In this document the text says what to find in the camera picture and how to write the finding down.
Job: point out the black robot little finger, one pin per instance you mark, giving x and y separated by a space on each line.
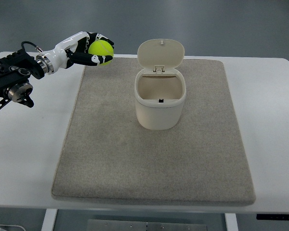
89 42

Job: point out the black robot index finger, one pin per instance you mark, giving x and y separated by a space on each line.
105 39

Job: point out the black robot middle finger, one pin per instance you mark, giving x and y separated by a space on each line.
98 36

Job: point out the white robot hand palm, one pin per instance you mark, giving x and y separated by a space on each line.
57 57

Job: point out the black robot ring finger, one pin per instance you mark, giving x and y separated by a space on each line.
92 37

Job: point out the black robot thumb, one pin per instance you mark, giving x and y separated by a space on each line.
89 59

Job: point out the yellow tennis ball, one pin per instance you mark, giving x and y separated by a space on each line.
100 48

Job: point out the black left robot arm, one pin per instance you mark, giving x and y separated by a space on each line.
18 67

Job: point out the beige lidded plastic bin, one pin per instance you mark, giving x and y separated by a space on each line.
159 88

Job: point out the beige fabric mat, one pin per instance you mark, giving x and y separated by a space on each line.
107 155

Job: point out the white table leg left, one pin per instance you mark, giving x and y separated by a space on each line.
49 220

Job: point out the white table leg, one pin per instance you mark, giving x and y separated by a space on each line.
231 222
49 220

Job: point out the white power adapter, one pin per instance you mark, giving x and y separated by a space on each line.
11 228

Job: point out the white table leg right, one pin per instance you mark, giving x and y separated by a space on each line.
231 222

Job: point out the black table control panel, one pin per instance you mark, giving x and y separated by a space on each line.
279 217

